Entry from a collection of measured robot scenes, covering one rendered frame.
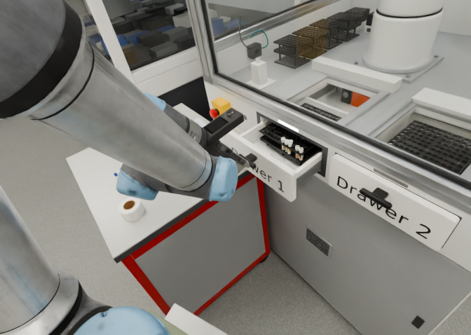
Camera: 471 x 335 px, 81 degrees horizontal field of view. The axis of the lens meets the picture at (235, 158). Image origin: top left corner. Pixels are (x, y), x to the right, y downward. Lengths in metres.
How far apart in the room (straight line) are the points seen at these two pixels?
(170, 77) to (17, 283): 1.23
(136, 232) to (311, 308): 0.95
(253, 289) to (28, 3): 1.48
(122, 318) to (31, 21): 0.32
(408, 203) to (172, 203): 0.65
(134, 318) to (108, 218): 0.63
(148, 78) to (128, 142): 1.17
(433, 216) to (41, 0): 0.69
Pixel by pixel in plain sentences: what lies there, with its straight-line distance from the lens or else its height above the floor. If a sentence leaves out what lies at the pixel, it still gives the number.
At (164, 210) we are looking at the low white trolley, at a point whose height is 0.76.
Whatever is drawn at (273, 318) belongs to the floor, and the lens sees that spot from 1.50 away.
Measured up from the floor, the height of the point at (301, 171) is 0.89.
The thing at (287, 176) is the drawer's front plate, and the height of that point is 0.91.
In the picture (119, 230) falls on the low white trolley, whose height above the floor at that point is 0.76.
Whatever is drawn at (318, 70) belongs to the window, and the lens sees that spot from 0.72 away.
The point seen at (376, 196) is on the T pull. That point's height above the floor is 0.91.
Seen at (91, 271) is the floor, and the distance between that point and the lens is 1.93.
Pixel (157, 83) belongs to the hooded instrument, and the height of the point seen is 0.87.
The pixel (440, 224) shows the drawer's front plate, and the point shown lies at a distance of 0.71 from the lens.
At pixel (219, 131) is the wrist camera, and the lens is 0.64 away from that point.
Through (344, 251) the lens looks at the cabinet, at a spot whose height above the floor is 0.54.
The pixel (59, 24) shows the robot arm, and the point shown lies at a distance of 0.21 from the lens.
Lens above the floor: 1.43
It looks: 41 degrees down
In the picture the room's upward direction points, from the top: 10 degrees counter-clockwise
